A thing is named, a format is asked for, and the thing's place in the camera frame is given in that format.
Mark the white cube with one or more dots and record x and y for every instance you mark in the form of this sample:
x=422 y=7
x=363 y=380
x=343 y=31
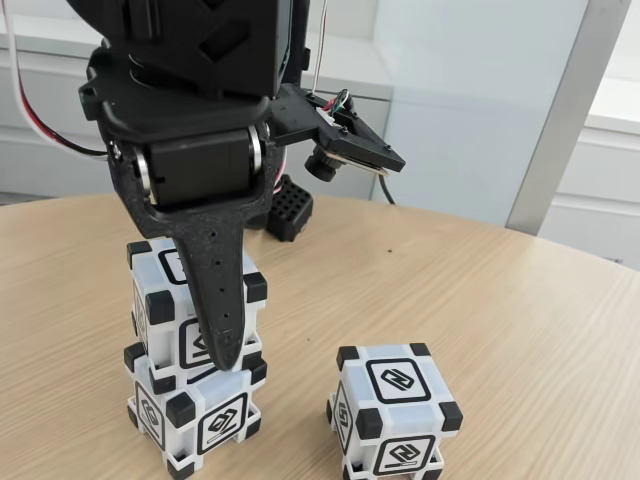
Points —
x=400 y=380
x=150 y=272
x=225 y=425

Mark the white cube, layered diamond symbol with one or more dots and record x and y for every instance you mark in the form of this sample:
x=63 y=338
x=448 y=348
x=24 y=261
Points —
x=225 y=425

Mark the white cabinet with keys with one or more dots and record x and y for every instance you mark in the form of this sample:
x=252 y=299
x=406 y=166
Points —
x=40 y=175

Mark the white low cabinet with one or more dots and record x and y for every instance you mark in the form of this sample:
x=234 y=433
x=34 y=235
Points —
x=600 y=175

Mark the black gripper camera module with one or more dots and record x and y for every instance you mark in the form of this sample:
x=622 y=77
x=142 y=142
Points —
x=360 y=145

